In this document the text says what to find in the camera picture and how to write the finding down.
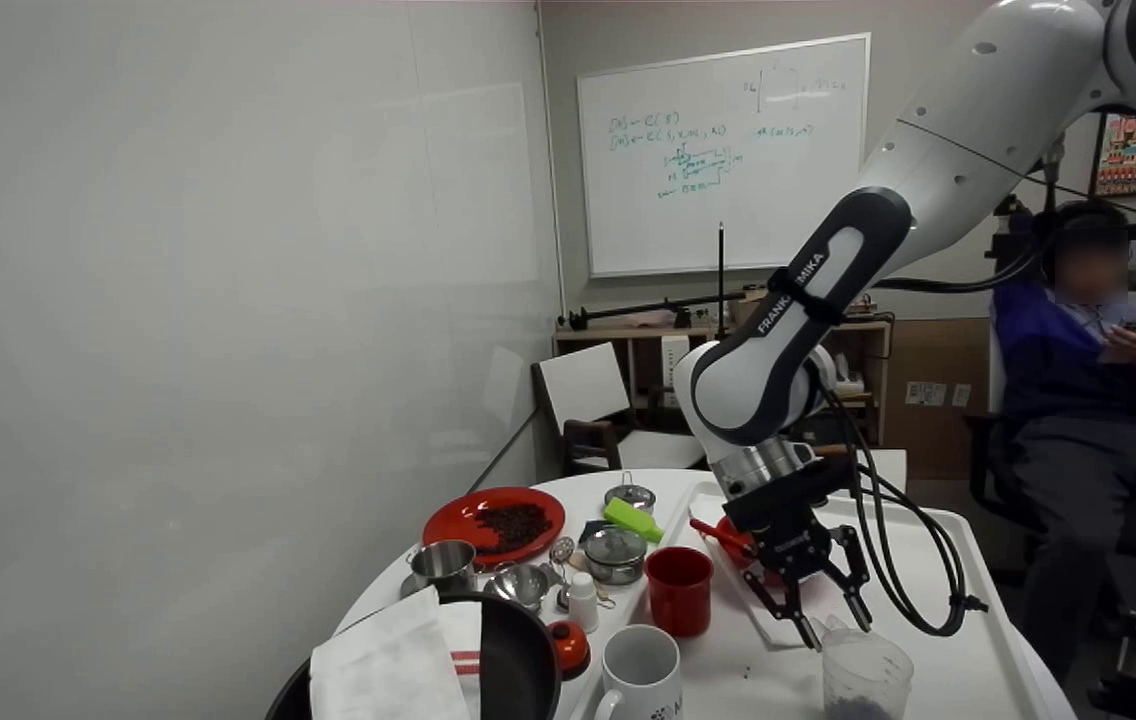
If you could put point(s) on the black frying pan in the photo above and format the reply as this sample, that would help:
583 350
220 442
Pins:
502 656

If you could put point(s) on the metal strainer cup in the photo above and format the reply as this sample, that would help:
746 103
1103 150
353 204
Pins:
527 585

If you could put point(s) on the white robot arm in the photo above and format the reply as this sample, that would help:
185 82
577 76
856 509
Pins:
1017 82

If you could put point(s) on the red plastic cup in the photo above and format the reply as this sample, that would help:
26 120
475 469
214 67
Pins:
678 588

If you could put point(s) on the small orange red object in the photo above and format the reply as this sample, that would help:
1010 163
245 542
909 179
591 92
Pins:
568 644

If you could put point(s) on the small metal cup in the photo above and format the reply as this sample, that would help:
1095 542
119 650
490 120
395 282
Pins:
447 566

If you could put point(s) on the white cloth in pan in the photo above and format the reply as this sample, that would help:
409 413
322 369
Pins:
391 665

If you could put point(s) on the red plate with beans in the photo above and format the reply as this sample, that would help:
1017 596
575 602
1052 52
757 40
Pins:
502 525

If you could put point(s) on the whiteboard on wall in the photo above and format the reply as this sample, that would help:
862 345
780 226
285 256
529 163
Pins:
722 163

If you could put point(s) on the small metal pot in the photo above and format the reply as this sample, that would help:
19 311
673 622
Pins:
614 553

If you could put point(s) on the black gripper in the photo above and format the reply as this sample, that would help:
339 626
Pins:
791 542

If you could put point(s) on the seated person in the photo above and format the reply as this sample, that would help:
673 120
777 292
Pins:
1068 409

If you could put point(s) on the round metal tin lid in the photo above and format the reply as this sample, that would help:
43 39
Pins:
635 493

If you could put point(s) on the white ceramic mug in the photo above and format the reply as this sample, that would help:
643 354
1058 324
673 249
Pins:
643 677

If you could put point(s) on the green plastic container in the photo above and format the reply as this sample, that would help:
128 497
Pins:
635 521

